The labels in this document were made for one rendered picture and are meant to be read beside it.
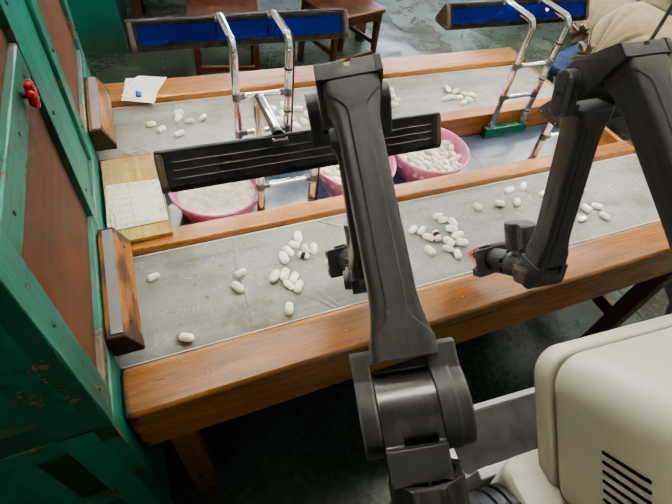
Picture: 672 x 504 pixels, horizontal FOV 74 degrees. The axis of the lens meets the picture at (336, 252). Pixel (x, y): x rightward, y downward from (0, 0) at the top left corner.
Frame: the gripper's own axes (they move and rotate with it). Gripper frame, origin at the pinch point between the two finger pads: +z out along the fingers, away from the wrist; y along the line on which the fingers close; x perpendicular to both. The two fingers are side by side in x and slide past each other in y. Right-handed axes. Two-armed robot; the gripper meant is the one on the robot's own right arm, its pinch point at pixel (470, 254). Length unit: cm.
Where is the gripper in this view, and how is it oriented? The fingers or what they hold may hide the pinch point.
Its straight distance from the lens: 119.5
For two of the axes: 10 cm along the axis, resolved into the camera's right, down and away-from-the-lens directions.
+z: -3.5, -1.4, 9.3
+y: -9.2, 2.2, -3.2
